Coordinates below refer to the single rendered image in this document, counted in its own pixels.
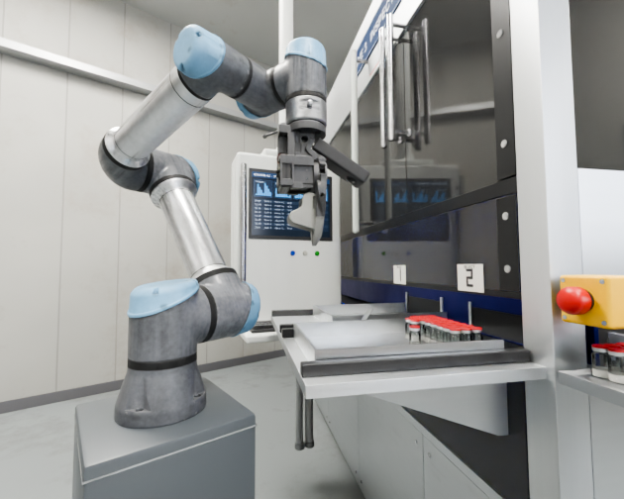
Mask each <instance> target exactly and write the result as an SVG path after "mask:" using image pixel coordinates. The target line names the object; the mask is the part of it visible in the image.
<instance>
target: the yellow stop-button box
mask: <svg viewBox="0 0 624 499"><path fill-rule="evenodd" d="M560 281H561V289H563V288H565V287H581V288H583V289H584V290H586V291H587V293H588V294H589V296H590V298H591V307H590V309H589V311H588V312H587V313H585V314H583V315H569V314H567V313H565V312H563V311H562V319H563V321H564V322H568V323H574V324H580V325H586V326H592V327H597V328H602V329H608V330H616V329H624V275H610V274H578V275H562V276H561V277H560Z"/></svg>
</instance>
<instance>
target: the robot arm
mask: <svg viewBox="0 0 624 499"><path fill-rule="evenodd" d="M284 59H285V62H283V63H281V64H279V65H277V66H275V67H273V68H271V69H269V70H265V69H263V68H262V67H261V66H259V65H258V64H256V63H255V62H253V61H252V60H250V59H249V58H247V57H246V56H244V55H243V54H241V53H240V52H238V51H237V50H235V49H233V48H232V47H231V46H229V45H228V44H226V43H225V42H223V40H222V39H221V38H220V37H218V36H217V35H215V34H211V33H210V32H208V31H206V30H205V29H203V28H201V27H200V26H197V25H189V26H187V27H185V28H184V29H183V30H182V31H181V32H180V34H179V35H178V40H177V41H176V42H175V45H174V49H173V61H174V64H175V67H174V68H173V70H172V71H171V72H170V73H169V74H168V75H167V76H166V77H165V78H164V79H163V80H162V82H161V83H160V84H159V85H158V86H157V87H156V88H155V89H154V90H153V92H152V93H151V94H150V95H149V96H148V97H147V98H146V99H145V100H144V101H143V103H142V104H141V105H140V106H139V107H138V108H137V109H136V110H135V111H134V112H133V113H132V115H131V116H130V117H129V118H128V119H127V120H126V121H125V122H124V123H123V124H122V126H121V127H116V128H113V129H111V130H109V131H108V132H107V133H106V135H105V136H104V137H103V138H102V140H101V142H100V144H99V147H98V159H99V163H100V165H101V168H102V170H103V171H104V173H105V174H106V176H107V177H108V178H109V179H110V180H111V181H112V182H114V183H115V184H117V185H118V186H120V187H122V188H125V189H128V190H132V191H137V192H143V193H148V194H149V195H150V197H151V200H152V202H153V204H154V205H155V206H156V207H157V208H159V209H162V212H163V214H164V217H165V219H166V222H167V224H168V227H169V229H170V232H171V234H172V237H173V239H174V242H175V244H176V247H177V249H178V251H179V254H180V256H181V259H182V261H183V264H184V266H185V269H186V271H187V274H188V276H189V278H183V279H173V280H165V281H158V282H152V283H147V284H143V285H140V286H138V287H136V288H135V289H134V290H133V291H132V292H131V294H130V303H129V310H128V312H127V315H128V317H129V323H128V365H127V373H126V376H125V378H124V381H123V384H122V386H121V389H120V392H119V395H118V397H117V400H116V403H115V409H114V420H115V422H116V423H117V424H118V425H120V426H122V427H126V428H131V429H150V428H158V427H164V426H168V425H172V424H176V423H179V422H182V421H184V420H187V419H189V418H191V417H193V416H195V415H197V414H198V413H199V412H201V411H202V410H203V409H204V407H205V406H206V389H205V386H204V383H203V380H202V377H201V374H200V371H199V368H198V364H197V344H201V343H206V342H211V341H215V340H220V339H224V338H228V337H231V338H233V337H236V336H238V335H240V334H244V333H246V332H248V331H249V330H251V329H252V328H253V326H254V325H255V324H256V322H257V320H258V318H259V315H260V295H259V293H258V291H257V289H256V288H255V287H254V286H253V285H252V284H250V283H248V282H242V281H241V279H240V277H239V275H238V273H237V271H236V269H235V268H233V267H230V266H226V263H225V261H224V259H223V258H222V256H221V254H220V251H219V249H218V247H217V245H216V243H215V241H214V238H213V236H212V234H211V232H210V230H209V228H208V226H207V223H206V221H205V219H204V217H203V215H202V213H201V210H200V208H199V206H198V204H197V202H196V200H195V197H196V195H197V192H198V190H199V187H200V181H199V179H200V175H199V171H198V169H197V167H196V165H195V164H194V163H193V162H192V161H191V160H189V159H187V158H184V157H183V156H181V155H177V154H171V153H168V152H164V151H161V150H156V148H157V147H159V146H160V145H161V144H162V143H163V142H164V141H165V140H166V139H168V138H169V137H170V136H171V135H172V134H173V133H174V132H175V131H177V130H178V129H179V128H180V127H181V126H182V125H183V124H184V123H186V122H187V121H188V120H189V119H190V118H191V117H192V116H193V115H194V114H196V113H197V112H198V111H199V110H200V109H201V108H202V107H203V106H205V105H206V104H207V103H208V102H209V101H210V100H211V99H212V98H213V97H215V96H216V95H217V94H218V93H223V94H225V95H226V96H228V97H230V98H232V99H234V100H236V103H237V106H238V108H239V109H240V111H242V112H243V113H244V116H246V117H247V118H249V119H252V120H256V119H259V118H266V117H268V116H270V115H272V114H274V113H276V112H279V111H281V110H284V109H285V125H279V128H278V132H277V159H276V160H277V167H276V171H275V173H276V194H287V195H298V194H304V195H303V197H302V198H301V199H300V200H299V208H298V209H296V210H293V211H291V212H290V214H289V215H288V216H287V223H288V225H289V226H291V227H294V228H298V229H301V230H305V231H308V232H310V235H311V243H312V246H317V244H318V242H319V241H320V239H321V237H322V232H323V226H324V217H325V210H326V198H327V178H328V171H327V169H329V170H330V171H332V172H333V173H335V174H336V175H338V176H339V177H341V178H342V179H344V180H345V181H347V182H348V183H350V184H351V185H353V186H354V187H356V188H359V187H360V186H362V185H363V184H364V183H365V182H366V180H367V179H368V177H369V171H367V170H366V169H364V168H363V167H362V166H360V165H359V164H357V163H356V162H354V161H353V160H351V159H350V158H348V157H347V156H346V155H344V154H343V153H341V152H340V151H338V150H336V149H335V148H333V147H332V146H331V145H329V144H328V143H326V142H325V141H323V140H324V139H325V138H326V128H327V71H328V69H327V66H326V53H325V49H324V47H323V45H322V44H321V43H319V42H318V41H317V40H315V39H312V38H308V37H301V38H297V39H294V40H292V41H291V42H290V43H289V44H288V46H287V47H286V51H285V55H284ZM313 144H314V146H313ZM311 148H312V149H311Z"/></svg>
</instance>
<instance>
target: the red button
mask: <svg viewBox="0 0 624 499"><path fill-rule="evenodd" d="M557 304H558V306H559V308H560V309H561V310H562V311H563V312H565V313H567V314H569V315H583V314H585V313H587V312H588V311H589V309H590V307H591V298H590V296H589V294H588V293H587V291H586V290H584V289H583V288H581V287H565V288H563V289H561V290H560V291H559V293H558V294H557Z"/></svg>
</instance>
